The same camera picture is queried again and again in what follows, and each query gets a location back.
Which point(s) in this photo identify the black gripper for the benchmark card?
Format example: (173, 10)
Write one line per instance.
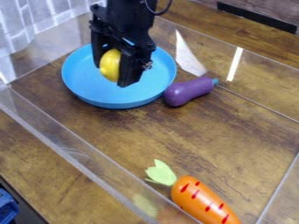
(120, 26)

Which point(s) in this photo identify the yellow toy lemon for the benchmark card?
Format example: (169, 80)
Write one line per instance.
(109, 64)

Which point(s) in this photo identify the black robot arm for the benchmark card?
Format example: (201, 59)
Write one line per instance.
(119, 27)

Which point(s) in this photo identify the blue round tray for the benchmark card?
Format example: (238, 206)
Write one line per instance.
(85, 82)

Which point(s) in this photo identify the purple toy eggplant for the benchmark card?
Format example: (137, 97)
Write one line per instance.
(181, 92)

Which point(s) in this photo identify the black bar on table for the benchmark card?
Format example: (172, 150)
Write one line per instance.
(256, 17)

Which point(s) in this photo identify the orange toy carrot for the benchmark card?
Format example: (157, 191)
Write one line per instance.
(192, 196)

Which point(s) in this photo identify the blue object at corner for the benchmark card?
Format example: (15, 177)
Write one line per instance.
(8, 207)

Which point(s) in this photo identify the clear acrylic enclosure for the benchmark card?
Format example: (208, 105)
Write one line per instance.
(75, 158)

